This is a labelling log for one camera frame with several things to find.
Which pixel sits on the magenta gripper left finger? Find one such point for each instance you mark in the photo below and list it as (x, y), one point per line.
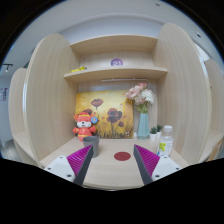
(79, 162)

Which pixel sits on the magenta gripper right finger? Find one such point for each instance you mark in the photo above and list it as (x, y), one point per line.
(147, 162)

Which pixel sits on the clear plastic water bottle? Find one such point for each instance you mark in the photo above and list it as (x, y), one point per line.
(165, 142)

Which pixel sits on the grey plastic cup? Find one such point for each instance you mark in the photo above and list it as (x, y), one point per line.
(92, 141)

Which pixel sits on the red round coaster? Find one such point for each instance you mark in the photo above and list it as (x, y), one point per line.
(122, 156)

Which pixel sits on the light blue vase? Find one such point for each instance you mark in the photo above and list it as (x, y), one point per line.
(143, 127)

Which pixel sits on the small potted succulent left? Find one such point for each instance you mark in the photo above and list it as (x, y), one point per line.
(153, 133)

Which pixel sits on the small potted succulent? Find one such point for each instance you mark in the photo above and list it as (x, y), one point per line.
(159, 131)
(153, 133)

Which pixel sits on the small potted succulent right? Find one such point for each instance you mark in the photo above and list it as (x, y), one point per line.
(159, 131)

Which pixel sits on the red plush mascot doll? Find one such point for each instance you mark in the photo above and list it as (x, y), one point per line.
(85, 125)

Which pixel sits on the poppy flower painting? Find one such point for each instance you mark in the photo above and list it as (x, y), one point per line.
(113, 112)

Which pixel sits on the pink white flower bouquet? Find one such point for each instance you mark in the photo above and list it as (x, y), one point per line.
(141, 96)

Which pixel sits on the wooden shelf unit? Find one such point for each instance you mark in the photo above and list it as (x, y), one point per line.
(187, 89)

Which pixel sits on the under-shelf light bar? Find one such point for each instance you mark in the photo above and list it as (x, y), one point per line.
(123, 79)

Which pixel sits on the yellow object on shelf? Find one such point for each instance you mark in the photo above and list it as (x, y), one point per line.
(78, 69)

